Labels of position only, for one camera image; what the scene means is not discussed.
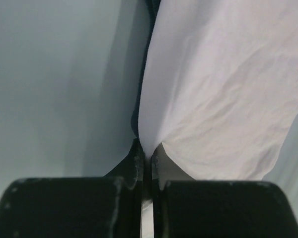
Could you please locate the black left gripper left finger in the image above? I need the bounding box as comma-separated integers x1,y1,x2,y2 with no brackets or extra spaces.
0,140,144,238

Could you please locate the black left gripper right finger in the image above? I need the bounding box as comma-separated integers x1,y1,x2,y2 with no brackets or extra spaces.
151,146,298,238

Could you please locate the white graphic tank top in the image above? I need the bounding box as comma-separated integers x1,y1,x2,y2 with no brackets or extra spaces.
130,0,298,181

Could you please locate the light blue table mat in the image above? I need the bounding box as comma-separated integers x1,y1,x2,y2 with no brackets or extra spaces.
0,0,298,221

